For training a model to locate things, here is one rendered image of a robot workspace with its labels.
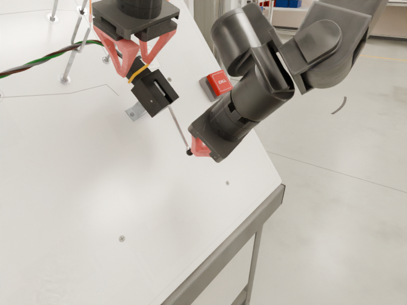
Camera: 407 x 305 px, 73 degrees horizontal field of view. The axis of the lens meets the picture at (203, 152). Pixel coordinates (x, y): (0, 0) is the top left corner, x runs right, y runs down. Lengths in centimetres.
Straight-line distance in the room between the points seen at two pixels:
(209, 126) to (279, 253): 136
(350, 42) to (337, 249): 157
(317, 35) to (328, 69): 3
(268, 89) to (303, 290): 135
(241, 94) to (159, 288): 32
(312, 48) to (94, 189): 35
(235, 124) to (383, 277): 153
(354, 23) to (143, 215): 38
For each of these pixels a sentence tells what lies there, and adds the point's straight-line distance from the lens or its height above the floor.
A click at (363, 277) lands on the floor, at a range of 174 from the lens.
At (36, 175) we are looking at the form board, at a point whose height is 107.
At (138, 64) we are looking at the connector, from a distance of 46.
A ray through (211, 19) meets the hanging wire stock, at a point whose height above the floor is 113.
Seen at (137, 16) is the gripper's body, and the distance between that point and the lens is 39.
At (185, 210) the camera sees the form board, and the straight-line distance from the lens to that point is 51.
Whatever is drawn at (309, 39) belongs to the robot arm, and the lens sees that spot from 30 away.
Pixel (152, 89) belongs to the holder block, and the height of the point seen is 115.
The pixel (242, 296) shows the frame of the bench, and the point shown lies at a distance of 104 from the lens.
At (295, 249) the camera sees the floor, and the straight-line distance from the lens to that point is 172.
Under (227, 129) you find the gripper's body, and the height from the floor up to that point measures 113.
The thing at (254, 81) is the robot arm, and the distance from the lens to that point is 31.
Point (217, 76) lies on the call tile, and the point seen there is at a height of 111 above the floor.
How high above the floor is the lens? 130
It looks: 33 degrees down
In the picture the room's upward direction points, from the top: straight up
